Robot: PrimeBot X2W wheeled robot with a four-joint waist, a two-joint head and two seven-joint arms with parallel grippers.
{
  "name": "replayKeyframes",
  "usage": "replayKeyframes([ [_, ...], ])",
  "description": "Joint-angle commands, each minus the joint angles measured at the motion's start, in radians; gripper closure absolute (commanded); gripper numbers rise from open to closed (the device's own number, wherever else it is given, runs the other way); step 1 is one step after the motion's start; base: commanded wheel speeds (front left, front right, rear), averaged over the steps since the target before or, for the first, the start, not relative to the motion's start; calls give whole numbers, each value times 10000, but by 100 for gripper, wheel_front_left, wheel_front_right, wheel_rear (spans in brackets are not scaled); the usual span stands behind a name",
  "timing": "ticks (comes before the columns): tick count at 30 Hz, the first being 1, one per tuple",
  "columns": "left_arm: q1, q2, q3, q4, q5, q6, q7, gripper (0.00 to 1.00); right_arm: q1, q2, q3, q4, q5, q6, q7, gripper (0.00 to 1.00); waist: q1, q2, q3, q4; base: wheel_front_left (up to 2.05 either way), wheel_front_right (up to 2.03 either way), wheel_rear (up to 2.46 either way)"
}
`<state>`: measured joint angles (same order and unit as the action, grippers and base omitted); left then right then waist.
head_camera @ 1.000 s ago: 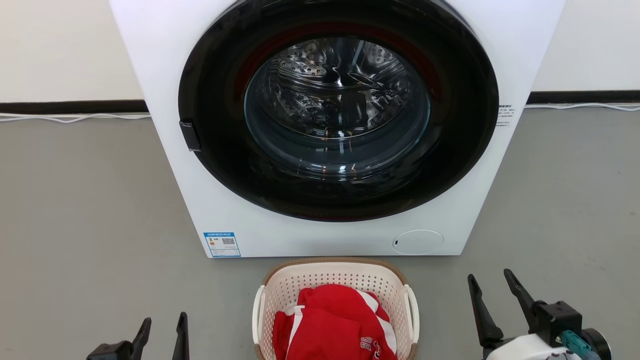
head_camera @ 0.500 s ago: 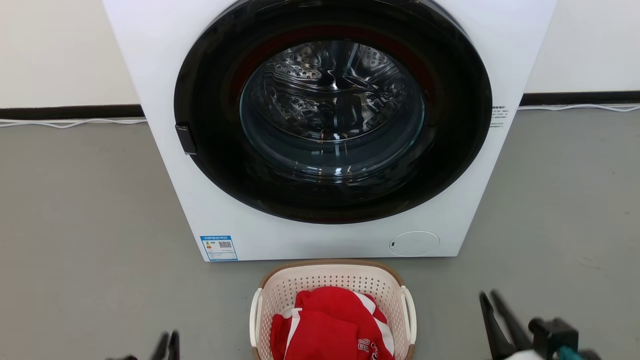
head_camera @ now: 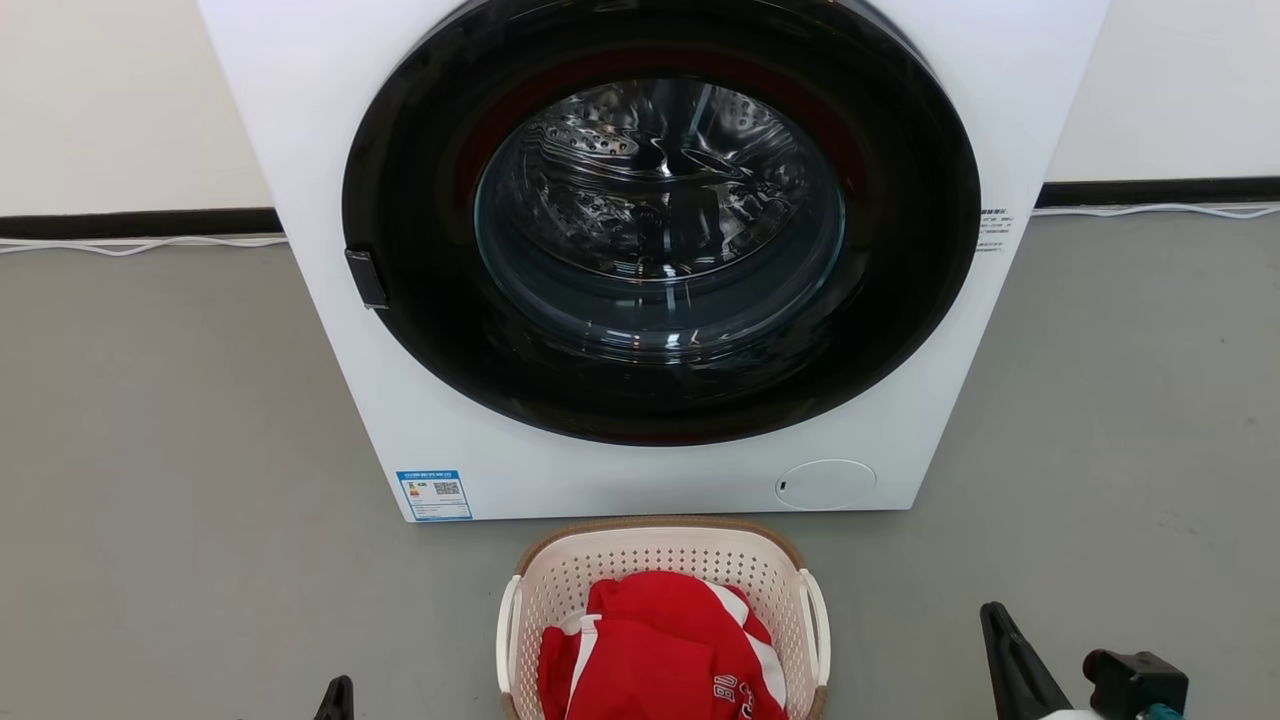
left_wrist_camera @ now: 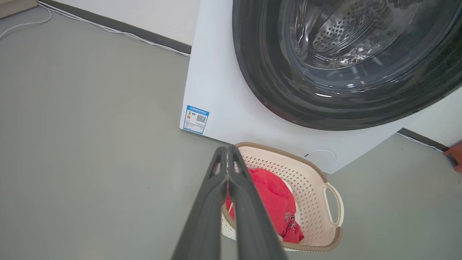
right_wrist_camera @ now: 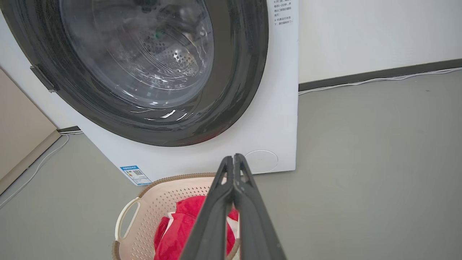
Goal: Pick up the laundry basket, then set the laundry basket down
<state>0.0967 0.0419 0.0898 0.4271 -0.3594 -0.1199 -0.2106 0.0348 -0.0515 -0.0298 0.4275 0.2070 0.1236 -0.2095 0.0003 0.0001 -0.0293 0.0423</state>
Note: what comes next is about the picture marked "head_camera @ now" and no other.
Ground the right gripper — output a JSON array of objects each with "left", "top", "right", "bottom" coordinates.
[{"left": 980, "top": 601, "right": 1103, "bottom": 720}]

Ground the cream perforated laundry basket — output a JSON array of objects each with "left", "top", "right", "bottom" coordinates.
[{"left": 496, "top": 516, "right": 832, "bottom": 720}]

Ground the blue energy label sticker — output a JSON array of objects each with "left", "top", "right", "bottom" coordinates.
[{"left": 396, "top": 470, "right": 473, "bottom": 522}]

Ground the round white filter cover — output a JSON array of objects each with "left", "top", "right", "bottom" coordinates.
[{"left": 776, "top": 459, "right": 877, "bottom": 511}]

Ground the red white striped garment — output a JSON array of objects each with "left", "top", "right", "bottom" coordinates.
[{"left": 538, "top": 570, "right": 789, "bottom": 720}]

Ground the white front-load washing machine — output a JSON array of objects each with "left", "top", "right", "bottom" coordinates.
[{"left": 197, "top": 0, "right": 1111, "bottom": 524}]

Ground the small printed text sticker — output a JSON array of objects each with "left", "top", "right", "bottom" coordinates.
[{"left": 975, "top": 208, "right": 1016, "bottom": 253}]

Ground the round black washing machine door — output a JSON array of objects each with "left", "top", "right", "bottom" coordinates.
[{"left": 342, "top": 0, "right": 982, "bottom": 447}]

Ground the black baseboard strip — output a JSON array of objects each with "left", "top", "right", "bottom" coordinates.
[
  {"left": 0, "top": 208, "right": 284, "bottom": 240},
  {"left": 1036, "top": 177, "right": 1280, "bottom": 208}
]

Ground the black door handle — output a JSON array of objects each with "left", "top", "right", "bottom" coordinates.
[{"left": 345, "top": 249, "right": 390, "bottom": 310}]

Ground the white floor cable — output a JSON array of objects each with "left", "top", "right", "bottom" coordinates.
[
  {"left": 0, "top": 235, "right": 289, "bottom": 257},
  {"left": 1032, "top": 203, "right": 1280, "bottom": 220}
]

